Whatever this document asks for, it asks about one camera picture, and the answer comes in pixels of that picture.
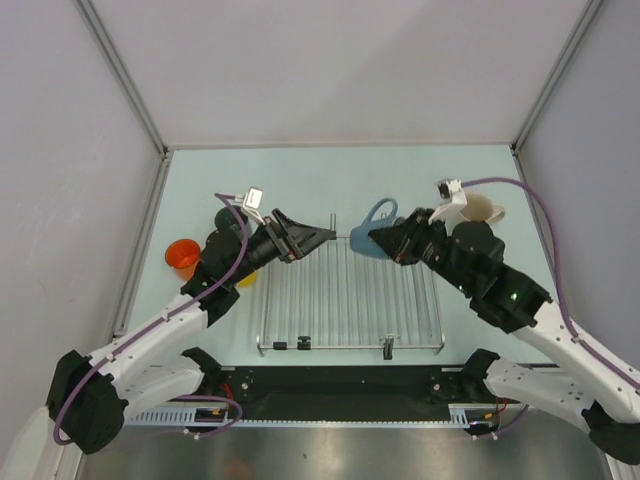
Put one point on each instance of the aluminium frame post right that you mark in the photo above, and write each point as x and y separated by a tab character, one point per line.
558	71

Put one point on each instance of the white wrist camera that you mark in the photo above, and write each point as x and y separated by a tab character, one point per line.
250	204
453	200

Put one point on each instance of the black front rack knob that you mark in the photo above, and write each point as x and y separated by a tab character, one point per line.
304	343

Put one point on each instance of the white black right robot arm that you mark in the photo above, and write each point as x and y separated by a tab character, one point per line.
600	392

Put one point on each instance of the yellow mug black handle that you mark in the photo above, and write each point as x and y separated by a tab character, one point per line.
248	281

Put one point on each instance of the aluminium frame post left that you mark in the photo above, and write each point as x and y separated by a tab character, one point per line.
112	57

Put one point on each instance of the cream floral mug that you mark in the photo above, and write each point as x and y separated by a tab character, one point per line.
481	209

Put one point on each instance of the orange mug black handle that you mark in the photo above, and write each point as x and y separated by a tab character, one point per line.
182	256

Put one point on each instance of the white slotted cable duct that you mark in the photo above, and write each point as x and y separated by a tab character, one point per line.
193	416

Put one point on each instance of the black front rack hook clip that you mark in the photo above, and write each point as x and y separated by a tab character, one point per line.
388	342

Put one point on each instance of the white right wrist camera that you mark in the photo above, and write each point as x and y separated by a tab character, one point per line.
453	200

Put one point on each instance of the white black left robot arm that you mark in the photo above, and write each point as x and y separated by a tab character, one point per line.
92	395

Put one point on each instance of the metal wire dish rack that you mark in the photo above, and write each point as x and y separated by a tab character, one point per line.
344	300

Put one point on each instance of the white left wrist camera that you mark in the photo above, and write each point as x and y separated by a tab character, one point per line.
250	204

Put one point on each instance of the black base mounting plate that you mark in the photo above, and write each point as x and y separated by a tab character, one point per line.
367	386

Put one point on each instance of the dark green mug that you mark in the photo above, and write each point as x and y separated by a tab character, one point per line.
226	220

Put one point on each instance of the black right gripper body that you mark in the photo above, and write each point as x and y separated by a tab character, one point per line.
429	245

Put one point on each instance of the aluminium frame post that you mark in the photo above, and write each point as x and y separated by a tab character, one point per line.
112	57
558	71

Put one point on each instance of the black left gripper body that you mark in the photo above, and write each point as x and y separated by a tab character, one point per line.
268	244

